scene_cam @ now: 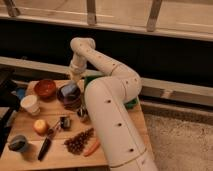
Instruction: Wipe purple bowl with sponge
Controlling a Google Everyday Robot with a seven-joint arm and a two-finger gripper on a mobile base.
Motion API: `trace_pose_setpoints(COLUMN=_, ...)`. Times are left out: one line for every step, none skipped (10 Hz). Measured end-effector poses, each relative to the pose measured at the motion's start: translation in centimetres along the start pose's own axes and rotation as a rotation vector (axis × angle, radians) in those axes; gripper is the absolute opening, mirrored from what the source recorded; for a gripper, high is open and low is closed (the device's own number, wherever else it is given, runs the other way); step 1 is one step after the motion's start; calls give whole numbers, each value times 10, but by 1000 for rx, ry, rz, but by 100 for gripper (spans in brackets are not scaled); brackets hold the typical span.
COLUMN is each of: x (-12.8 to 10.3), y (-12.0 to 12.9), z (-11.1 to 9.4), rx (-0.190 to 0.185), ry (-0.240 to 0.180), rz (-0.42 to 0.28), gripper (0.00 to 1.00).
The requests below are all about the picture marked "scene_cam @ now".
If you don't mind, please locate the blue sponge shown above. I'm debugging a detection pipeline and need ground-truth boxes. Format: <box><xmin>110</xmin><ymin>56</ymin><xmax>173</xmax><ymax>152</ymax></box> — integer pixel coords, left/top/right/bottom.
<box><xmin>61</xmin><ymin>84</ymin><xmax>77</xmax><ymax>97</ymax></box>

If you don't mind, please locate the purple bowl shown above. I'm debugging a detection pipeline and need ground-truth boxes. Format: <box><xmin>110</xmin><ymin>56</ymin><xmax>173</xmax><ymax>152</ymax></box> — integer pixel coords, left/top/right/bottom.
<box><xmin>57</xmin><ymin>86</ymin><xmax>81</xmax><ymax>110</ymax></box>

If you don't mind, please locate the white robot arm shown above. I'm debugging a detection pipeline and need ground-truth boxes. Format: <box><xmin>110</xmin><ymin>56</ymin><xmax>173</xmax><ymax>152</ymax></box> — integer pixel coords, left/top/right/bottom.
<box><xmin>70</xmin><ymin>38</ymin><xmax>158</xmax><ymax>171</ymax></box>

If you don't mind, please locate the red-brown bowl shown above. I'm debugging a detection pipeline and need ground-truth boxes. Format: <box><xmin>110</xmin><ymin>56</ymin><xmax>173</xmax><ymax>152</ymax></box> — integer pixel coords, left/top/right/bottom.
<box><xmin>34</xmin><ymin>79</ymin><xmax>56</xmax><ymax>99</ymax></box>

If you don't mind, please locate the grey-blue small bowl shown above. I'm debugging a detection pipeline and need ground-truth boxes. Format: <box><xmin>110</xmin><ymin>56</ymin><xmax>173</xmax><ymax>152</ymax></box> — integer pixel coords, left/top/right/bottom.
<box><xmin>8</xmin><ymin>135</ymin><xmax>29</xmax><ymax>153</ymax></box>

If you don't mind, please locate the small metal cup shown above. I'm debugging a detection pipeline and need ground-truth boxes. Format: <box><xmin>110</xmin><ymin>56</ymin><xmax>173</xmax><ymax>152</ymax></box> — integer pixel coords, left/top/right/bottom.
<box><xmin>77</xmin><ymin>107</ymin><xmax>89</xmax><ymax>122</ymax></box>

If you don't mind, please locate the black binder clip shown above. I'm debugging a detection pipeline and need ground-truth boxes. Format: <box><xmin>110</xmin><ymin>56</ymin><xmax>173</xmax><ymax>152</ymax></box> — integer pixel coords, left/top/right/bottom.
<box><xmin>60</xmin><ymin>116</ymin><xmax>71</xmax><ymax>130</ymax></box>

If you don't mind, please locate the white paper cup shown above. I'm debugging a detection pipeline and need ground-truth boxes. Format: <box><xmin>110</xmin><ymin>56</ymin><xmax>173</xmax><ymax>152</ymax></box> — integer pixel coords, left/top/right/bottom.
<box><xmin>20</xmin><ymin>95</ymin><xmax>40</xmax><ymax>116</ymax></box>

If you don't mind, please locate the blue object at table edge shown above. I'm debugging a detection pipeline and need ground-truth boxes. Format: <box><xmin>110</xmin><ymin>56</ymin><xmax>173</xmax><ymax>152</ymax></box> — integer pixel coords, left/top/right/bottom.
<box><xmin>15</xmin><ymin>88</ymin><xmax>26</xmax><ymax>99</ymax></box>

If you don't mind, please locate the yellow-red apple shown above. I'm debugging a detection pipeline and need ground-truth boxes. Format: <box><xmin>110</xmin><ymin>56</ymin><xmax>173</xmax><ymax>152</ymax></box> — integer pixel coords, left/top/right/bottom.
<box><xmin>33</xmin><ymin>119</ymin><xmax>49</xmax><ymax>135</ymax></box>

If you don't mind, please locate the green tray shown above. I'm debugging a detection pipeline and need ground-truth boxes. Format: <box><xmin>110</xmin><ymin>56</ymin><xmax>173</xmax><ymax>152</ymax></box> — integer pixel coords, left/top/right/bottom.
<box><xmin>84</xmin><ymin>75</ymin><xmax>138</xmax><ymax>109</ymax></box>

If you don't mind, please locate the black chair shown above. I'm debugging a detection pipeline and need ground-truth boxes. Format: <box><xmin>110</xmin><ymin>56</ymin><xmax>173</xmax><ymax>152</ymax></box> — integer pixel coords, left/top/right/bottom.
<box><xmin>0</xmin><ymin>68</ymin><xmax>20</xmax><ymax>155</ymax></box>

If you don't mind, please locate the bunch of dark grapes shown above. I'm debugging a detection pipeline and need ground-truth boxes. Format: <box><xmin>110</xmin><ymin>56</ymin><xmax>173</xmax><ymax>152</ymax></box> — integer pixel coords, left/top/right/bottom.
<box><xmin>64</xmin><ymin>128</ymin><xmax>94</xmax><ymax>155</ymax></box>

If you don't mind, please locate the orange carrot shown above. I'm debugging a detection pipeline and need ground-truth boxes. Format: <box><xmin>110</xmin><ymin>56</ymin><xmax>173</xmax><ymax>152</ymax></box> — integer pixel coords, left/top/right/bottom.
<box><xmin>83</xmin><ymin>139</ymin><xmax>100</xmax><ymax>157</ymax></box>

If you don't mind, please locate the black handled knife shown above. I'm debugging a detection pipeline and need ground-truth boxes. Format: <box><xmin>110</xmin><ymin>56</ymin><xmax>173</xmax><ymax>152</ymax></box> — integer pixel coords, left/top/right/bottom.
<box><xmin>38</xmin><ymin>123</ymin><xmax>59</xmax><ymax>161</ymax></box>

